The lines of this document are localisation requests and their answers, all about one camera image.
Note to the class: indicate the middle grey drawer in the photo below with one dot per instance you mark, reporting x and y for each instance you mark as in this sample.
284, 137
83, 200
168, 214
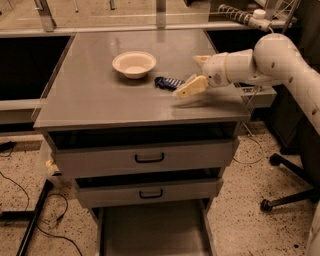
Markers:
148, 193

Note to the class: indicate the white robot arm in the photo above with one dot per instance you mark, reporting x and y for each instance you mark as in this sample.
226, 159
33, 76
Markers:
239, 227

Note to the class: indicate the black office chair base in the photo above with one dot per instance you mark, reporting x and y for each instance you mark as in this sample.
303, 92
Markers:
301, 182

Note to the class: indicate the top grey drawer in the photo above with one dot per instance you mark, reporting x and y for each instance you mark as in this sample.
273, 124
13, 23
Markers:
147, 158

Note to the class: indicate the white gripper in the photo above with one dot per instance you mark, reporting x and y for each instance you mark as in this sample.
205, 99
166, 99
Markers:
215, 71

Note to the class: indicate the grey drawer cabinet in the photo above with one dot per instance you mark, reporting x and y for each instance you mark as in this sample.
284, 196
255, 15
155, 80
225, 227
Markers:
90, 105

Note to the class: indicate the black metal floor bar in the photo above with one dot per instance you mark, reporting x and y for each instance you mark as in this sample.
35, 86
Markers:
31, 217

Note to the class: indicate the blue rxbar snack wrapper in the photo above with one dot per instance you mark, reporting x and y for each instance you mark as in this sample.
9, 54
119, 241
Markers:
170, 84

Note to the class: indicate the bottom open grey drawer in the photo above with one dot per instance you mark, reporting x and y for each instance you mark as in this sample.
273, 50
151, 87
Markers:
162, 229

